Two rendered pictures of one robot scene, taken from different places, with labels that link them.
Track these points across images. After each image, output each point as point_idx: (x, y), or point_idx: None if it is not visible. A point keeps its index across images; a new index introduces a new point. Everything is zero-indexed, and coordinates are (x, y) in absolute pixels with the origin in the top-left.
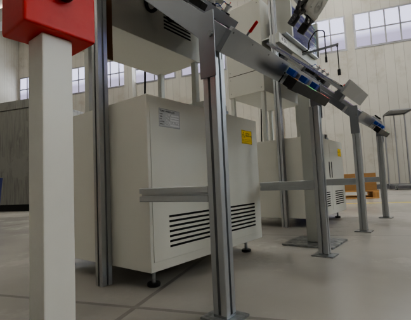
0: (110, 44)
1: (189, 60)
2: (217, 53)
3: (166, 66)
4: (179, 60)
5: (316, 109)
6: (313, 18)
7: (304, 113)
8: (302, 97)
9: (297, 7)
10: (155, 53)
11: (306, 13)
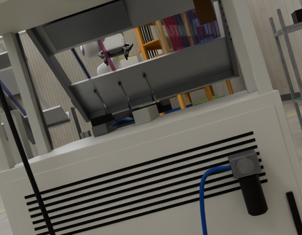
0: (197, 3)
1: (22, 29)
2: (17, 35)
3: (7, 19)
4: (29, 24)
5: (90, 133)
6: (113, 57)
7: (27, 143)
8: (20, 124)
9: (130, 47)
10: (78, 5)
11: (114, 51)
